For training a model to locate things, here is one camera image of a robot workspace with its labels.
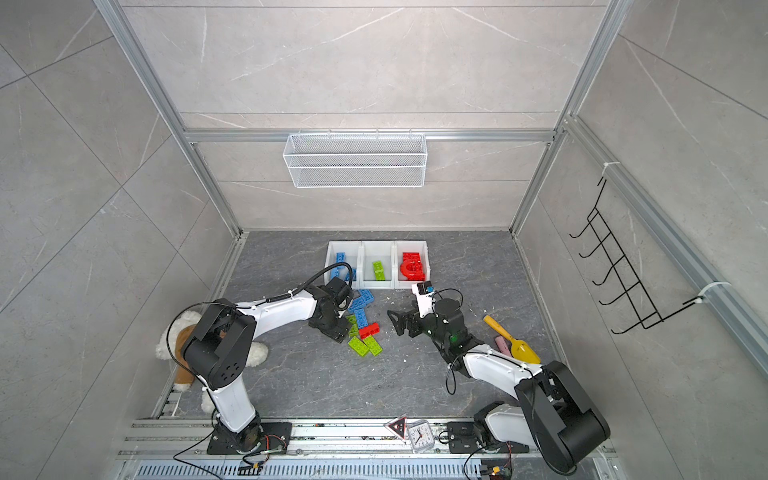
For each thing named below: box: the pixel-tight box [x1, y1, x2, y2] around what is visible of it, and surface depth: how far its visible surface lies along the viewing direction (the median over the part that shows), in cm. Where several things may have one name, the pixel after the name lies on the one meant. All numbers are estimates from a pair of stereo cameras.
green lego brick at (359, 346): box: [347, 336, 370, 357], surface depth 90 cm
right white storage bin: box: [394, 240, 431, 289], surface depth 106 cm
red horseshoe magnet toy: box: [400, 252, 426, 281], surface depth 106 cm
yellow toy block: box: [483, 315, 541, 364], surface depth 90 cm
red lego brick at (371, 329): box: [359, 322, 381, 339], surface depth 92 cm
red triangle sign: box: [388, 416, 407, 439], surface depth 76 cm
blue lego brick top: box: [358, 289, 375, 303], surface depth 100 cm
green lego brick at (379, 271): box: [372, 260, 387, 281], surface depth 106 cm
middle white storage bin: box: [359, 240, 396, 289], surface depth 108 cm
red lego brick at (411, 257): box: [402, 252, 421, 263], surface depth 109 cm
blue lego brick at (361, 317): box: [356, 308, 368, 329], surface depth 97 cm
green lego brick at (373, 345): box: [363, 335, 383, 356], surface depth 90 cm
